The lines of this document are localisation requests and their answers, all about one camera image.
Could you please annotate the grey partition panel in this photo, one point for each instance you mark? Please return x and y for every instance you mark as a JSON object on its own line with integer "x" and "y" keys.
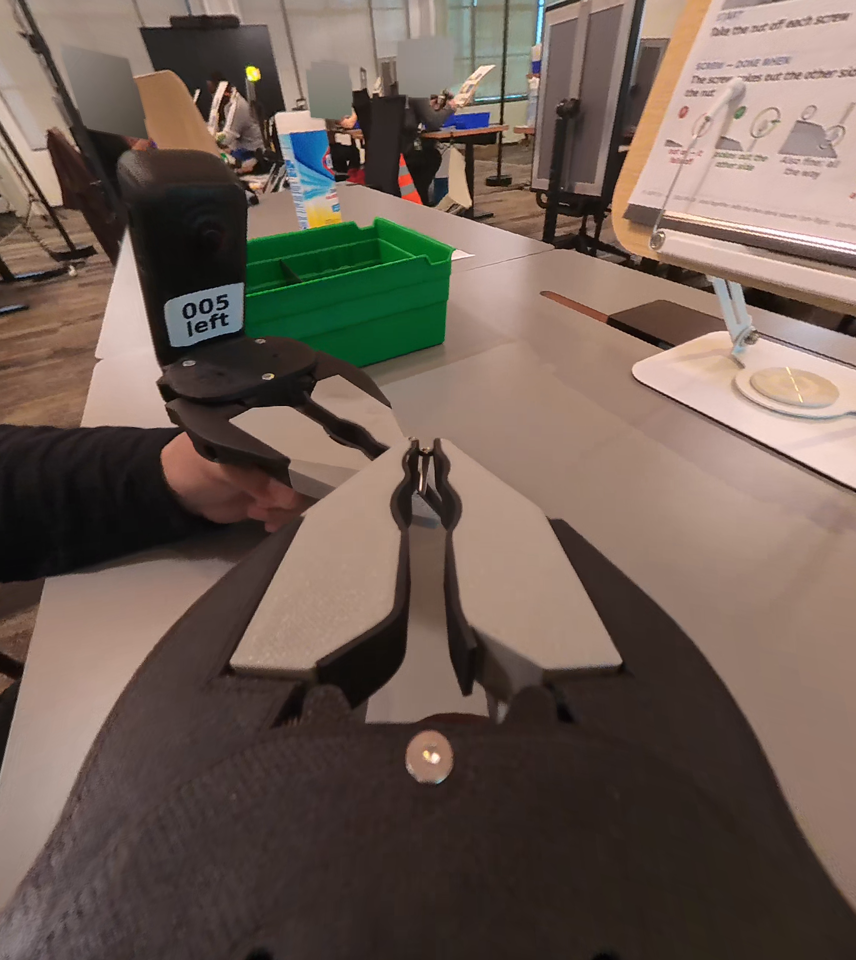
{"x": 585, "y": 97}

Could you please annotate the person's left forearm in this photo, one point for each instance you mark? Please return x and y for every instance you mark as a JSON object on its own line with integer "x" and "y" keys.
{"x": 52, "y": 495}

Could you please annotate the orange striped cone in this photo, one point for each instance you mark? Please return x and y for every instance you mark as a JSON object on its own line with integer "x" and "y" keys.
{"x": 410, "y": 184}

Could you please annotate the blue plastic bin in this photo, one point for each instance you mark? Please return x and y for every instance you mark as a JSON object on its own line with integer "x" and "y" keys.
{"x": 469, "y": 121}

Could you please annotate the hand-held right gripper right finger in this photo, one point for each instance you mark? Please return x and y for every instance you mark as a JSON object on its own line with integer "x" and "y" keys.
{"x": 525, "y": 585}

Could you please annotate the wooden background table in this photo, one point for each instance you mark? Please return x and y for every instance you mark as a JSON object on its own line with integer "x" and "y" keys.
{"x": 473, "y": 133}

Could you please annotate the small metal nut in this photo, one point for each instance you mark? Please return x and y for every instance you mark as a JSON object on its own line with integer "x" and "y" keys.
{"x": 421, "y": 471}

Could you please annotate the wipes canister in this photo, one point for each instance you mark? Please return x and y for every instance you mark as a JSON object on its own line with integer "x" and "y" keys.
{"x": 311, "y": 172}

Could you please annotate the curved wooden board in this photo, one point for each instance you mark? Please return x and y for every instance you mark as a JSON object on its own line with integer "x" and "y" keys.
{"x": 172, "y": 112}

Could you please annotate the grey desk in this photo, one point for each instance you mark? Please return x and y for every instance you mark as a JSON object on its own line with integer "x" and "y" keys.
{"x": 623, "y": 540}

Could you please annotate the flat black device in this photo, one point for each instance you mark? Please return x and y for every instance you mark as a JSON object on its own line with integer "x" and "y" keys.
{"x": 660, "y": 321}

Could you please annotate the wooden document stand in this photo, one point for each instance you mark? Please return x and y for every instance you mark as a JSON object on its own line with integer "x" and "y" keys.
{"x": 773, "y": 262}

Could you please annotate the printed instruction sheet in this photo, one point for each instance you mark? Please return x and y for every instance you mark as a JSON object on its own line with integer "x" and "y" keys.
{"x": 795, "y": 112}

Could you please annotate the white stand base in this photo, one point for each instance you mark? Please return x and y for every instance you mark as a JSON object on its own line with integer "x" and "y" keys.
{"x": 795, "y": 427}

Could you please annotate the black display board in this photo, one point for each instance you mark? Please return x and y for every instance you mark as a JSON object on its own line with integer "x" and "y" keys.
{"x": 202, "y": 56}

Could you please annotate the green plastic bin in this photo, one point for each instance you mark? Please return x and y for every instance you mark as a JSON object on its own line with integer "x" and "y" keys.
{"x": 368, "y": 300}

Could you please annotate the person's left hand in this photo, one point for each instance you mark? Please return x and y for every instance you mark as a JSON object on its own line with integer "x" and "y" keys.
{"x": 210, "y": 495}

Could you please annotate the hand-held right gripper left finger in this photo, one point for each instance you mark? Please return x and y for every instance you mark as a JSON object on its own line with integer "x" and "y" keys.
{"x": 323, "y": 577}

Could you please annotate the hanging brown jacket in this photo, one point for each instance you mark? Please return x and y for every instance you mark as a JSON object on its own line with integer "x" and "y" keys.
{"x": 79, "y": 187}

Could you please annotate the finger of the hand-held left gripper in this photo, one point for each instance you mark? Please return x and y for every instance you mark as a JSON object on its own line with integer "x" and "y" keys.
{"x": 285, "y": 439}
{"x": 360, "y": 405}

